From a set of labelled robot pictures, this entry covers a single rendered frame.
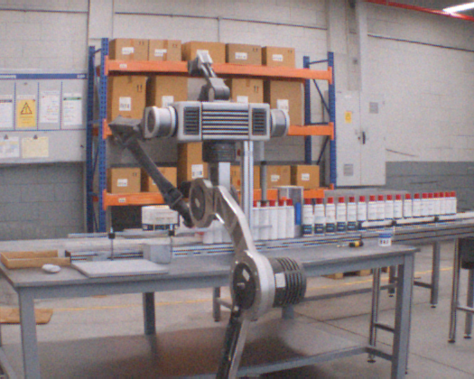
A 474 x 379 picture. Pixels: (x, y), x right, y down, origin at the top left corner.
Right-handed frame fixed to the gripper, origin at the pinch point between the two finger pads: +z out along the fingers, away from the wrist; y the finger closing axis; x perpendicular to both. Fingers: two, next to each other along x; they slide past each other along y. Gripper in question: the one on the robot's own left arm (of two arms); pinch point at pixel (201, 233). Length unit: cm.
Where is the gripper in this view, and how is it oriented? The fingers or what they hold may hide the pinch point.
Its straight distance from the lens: 350.8
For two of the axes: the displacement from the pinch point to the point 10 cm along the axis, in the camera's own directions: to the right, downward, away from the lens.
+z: 5.5, 7.6, 3.4
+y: -4.7, -0.5, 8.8
